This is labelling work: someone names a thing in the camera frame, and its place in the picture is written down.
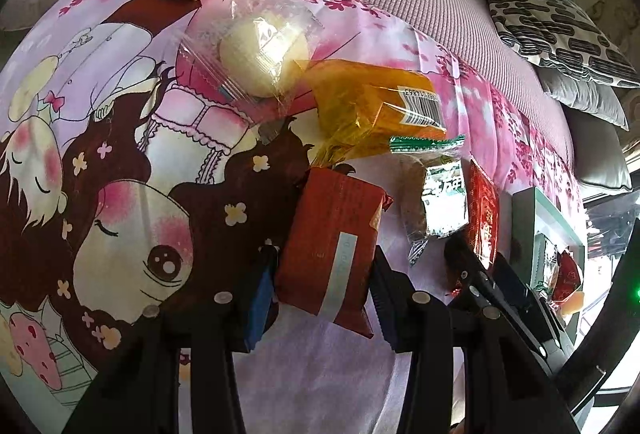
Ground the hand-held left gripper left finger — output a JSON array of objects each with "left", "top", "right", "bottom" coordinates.
[{"left": 62, "top": 244, "right": 279, "bottom": 434}]

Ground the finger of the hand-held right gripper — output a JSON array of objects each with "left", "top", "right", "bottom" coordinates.
[
  {"left": 444, "top": 236, "right": 501, "bottom": 310},
  {"left": 495, "top": 254, "right": 546, "bottom": 315}
]

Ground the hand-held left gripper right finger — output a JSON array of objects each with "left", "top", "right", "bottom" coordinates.
[{"left": 369, "top": 246, "right": 581, "bottom": 434}]

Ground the pale green box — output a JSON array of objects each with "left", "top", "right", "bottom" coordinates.
[{"left": 510, "top": 186, "right": 588, "bottom": 315}]

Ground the red gold-patterned snack packet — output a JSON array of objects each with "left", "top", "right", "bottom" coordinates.
[{"left": 445, "top": 156, "right": 501, "bottom": 300}]

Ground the dark red snack packet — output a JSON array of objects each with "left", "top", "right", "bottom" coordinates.
[{"left": 274, "top": 166, "right": 393, "bottom": 340}]

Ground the small green snack packet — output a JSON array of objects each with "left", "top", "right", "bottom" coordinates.
[{"left": 535, "top": 234, "right": 558, "bottom": 295}]

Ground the clear green-trimmed wafer packet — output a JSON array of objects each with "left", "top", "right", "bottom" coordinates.
[{"left": 389, "top": 134, "right": 471, "bottom": 267}]

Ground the orange translucent snack packet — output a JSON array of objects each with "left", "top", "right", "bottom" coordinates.
[{"left": 302, "top": 59, "right": 448, "bottom": 167}]

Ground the grey pillow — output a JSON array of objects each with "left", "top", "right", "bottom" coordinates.
[{"left": 537, "top": 64, "right": 631, "bottom": 131}]

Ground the printed cartoon blanket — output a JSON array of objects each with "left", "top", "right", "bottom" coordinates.
[{"left": 0, "top": 0, "right": 586, "bottom": 434}]

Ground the black and white patterned pillow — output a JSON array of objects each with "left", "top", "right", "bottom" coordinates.
[{"left": 485, "top": 0, "right": 640, "bottom": 89}]

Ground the large clear bun packet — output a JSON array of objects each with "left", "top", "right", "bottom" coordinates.
[{"left": 180, "top": 0, "right": 326, "bottom": 115}]

